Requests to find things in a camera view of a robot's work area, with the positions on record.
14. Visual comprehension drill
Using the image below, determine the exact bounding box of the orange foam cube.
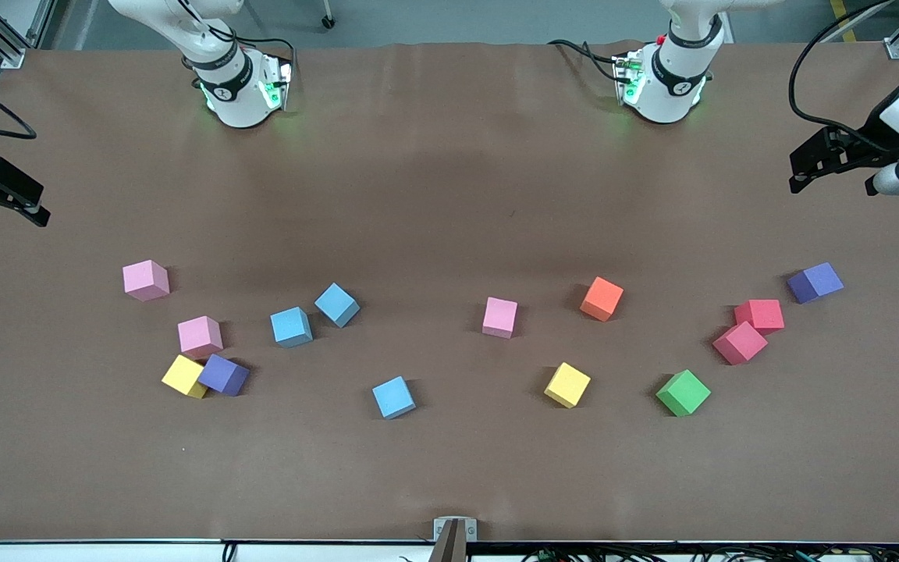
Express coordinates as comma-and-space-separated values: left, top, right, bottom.
579, 276, 625, 322

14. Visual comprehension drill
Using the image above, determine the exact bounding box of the green foam cube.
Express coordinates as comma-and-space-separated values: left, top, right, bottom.
655, 369, 712, 418

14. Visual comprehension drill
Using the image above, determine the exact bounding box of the purple foam cube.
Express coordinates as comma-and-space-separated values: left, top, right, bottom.
197, 354, 251, 397
787, 261, 845, 305

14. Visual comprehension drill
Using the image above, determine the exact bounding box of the yellow foam cube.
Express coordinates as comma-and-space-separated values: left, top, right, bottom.
161, 354, 209, 400
543, 361, 592, 410

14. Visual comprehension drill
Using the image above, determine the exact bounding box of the blue foam cube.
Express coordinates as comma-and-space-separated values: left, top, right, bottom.
371, 375, 418, 421
270, 306, 314, 348
314, 282, 361, 329

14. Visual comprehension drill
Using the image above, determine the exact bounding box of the pink foam cube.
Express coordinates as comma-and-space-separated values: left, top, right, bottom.
123, 260, 171, 303
177, 315, 225, 361
482, 297, 519, 340

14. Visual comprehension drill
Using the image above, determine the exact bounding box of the red foam cube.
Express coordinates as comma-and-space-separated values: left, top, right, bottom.
734, 299, 786, 335
712, 321, 769, 366

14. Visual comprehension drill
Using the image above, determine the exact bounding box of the brown table cover sheet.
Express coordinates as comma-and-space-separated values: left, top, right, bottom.
0, 41, 899, 543

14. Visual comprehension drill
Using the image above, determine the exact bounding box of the white table edge rail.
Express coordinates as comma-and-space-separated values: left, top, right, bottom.
0, 539, 899, 562

